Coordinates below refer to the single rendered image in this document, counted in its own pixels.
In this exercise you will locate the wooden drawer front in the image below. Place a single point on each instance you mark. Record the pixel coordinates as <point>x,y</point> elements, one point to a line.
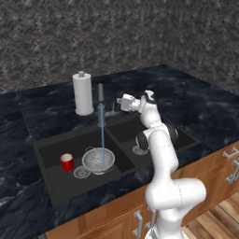
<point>222,161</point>

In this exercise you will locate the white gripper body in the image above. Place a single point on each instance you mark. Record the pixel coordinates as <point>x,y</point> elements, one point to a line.
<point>126,102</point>

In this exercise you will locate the dark grey sink tap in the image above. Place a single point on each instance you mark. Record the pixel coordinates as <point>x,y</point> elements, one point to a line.
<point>101,93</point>

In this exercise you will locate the blue water stream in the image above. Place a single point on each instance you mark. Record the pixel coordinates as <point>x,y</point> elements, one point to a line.
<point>103,140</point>

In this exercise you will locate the black double sink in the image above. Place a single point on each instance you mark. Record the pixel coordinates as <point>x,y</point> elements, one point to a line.
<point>93,146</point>

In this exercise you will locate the red mug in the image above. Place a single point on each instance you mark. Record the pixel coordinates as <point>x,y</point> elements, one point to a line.
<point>67,162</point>

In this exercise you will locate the grey sink drain strainer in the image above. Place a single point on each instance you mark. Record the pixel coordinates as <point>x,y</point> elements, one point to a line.
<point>138,150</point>
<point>81,172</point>

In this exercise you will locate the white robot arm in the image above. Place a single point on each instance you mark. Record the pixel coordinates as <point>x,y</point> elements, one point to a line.
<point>161,155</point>

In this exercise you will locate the grey tap lever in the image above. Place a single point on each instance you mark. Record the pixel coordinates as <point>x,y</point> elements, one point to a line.
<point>112,108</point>

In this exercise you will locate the white metal colander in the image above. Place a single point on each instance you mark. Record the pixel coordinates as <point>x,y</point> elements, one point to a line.
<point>96,160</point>

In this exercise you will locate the white paper towel roll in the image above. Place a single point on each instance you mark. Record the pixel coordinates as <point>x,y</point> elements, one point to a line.
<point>83,93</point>

